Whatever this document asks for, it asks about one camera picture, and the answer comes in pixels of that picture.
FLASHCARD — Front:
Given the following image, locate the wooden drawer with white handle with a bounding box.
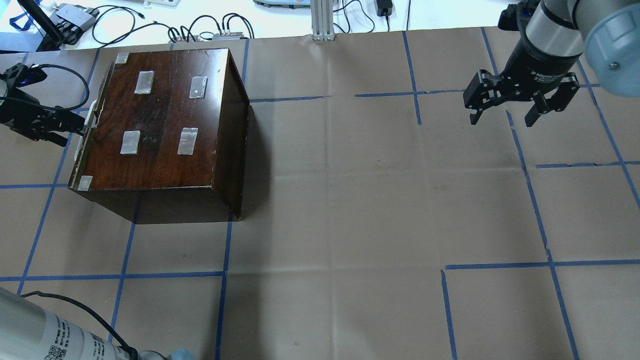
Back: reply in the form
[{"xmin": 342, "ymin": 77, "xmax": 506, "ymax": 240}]
[{"xmin": 73, "ymin": 101, "xmax": 98, "ymax": 162}]

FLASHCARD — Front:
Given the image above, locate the dark wooden drawer cabinet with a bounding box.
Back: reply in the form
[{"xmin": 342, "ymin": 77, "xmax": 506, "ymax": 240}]
[{"xmin": 68, "ymin": 48, "xmax": 253, "ymax": 224}]

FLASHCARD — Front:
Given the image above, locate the grey usb hub adapter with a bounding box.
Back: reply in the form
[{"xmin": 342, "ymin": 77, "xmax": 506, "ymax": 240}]
[{"xmin": 50, "ymin": 3, "xmax": 100, "ymax": 37}]

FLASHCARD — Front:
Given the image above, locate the orange black connector upper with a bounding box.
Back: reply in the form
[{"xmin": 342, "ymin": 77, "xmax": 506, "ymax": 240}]
[{"xmin": 167, "ymin": 27, "xmax": 200, "ymax": 44}]

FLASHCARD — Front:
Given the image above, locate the orange black connector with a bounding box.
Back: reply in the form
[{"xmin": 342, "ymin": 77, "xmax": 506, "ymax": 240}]
[
  {"xmin": 167, "ymin": 27, "xmax": 200, "ymax": 44},
  {"xmin": 211, "ymin": 31, "xmax": 247, "ymax": 41}
]

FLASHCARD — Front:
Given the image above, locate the black power adapter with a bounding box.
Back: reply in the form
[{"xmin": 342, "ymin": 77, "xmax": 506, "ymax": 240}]
[{"xmin": 375, "ymin": 0, "xmax": 394, "ymax": 18}]

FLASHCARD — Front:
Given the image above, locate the brown paper table cover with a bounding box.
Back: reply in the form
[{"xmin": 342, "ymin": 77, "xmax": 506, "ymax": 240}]
[{"xmin": 1, "ymin": 27, "xmax": 640, "ymax": 360}]

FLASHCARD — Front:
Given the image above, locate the orange black connector lower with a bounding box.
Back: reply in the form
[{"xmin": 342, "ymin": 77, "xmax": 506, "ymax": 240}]
[{"xmin": 211, "ymin": 31, "xmax": 247, "ymax": 41}]

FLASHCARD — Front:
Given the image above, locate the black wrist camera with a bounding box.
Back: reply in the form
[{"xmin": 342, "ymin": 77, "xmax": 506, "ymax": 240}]
[{"xmin": 0, "ymin": 63, "xmax": 48, "ymax": 97}]

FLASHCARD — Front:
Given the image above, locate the aluminium frame post left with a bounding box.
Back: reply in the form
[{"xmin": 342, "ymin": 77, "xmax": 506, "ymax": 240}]
[{"xmin": 310, "ymin": 0, "xmax": 335, "ymax": 41}]

